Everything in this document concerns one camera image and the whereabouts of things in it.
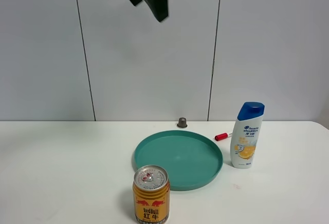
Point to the red whiteboard marker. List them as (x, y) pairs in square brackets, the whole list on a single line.
[(222, 136)]

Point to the teal round plate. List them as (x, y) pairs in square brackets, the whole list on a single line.
[(191, 160)]

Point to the white shampoo bottle blue cap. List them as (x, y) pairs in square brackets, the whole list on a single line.
[(245, 134)]

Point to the gold Red Bull can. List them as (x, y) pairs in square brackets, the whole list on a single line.
[(151, 191)]

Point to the grey coffee capsule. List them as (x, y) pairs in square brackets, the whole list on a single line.
[(182, 122)]

